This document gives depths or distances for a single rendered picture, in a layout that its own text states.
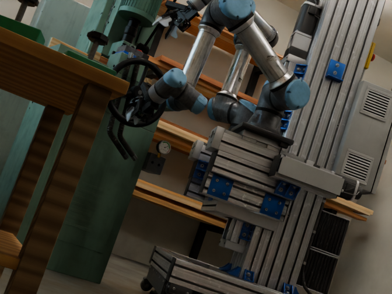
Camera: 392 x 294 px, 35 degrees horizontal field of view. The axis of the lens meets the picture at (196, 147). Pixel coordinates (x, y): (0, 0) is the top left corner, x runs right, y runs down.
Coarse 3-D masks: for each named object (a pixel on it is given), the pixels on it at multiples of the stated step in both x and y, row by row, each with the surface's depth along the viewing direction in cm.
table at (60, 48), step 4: (60, 44) 259; (52, 48) 267; (56, 48) 262; (60, 48) 259; (64, 48) 260; (68, 48) 261; (76, 52) 263; (84, 56) 265; (104, 64) 269; (116, 76) 262; (120, 76) 263; (128, 80) 265; (136, 84) 267; (168, 108) 286
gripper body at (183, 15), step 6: (192, 6) 281; (174, 12) 283; (180, 12) 282; (186, 12) 283; (192, 12) 281; (174, 18) 283; (180, 18) 281; (186, 18) 282; (192, 18) 283; (180, 24) 282; (186, 24) 284
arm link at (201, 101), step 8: (184, 88) 227; (192, 88) 230; (184, 96) 228; (192, 96) 229; (200, 96) 230; (176, 104) 237; (184, 104) 230; (192, 104) 229; (200, 104) 230; (192, 112) 233; (200, 112) 232
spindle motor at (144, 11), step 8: (128, 0) 288; (136, 0) 286; (144, 0) 287; (152, 0) 289; (160, 0) 293; (120, 8) 289; (128, 8) 286; (136, 8) 285; (144, 8) 286; (152, 8) 289; (128, 16) 292; (136, 16) 288; (144, 16) 286; (152, 16) 291; (144, 24) 296
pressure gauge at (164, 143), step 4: (160, 144) 278; (164, 144) 279; (168, 144) 279; (156, 148) 279; (160, 148) 278; (164, 148) 279; (168, 148) 280; (160, 152) 277; (164, 152) 279; (168, 152) 279
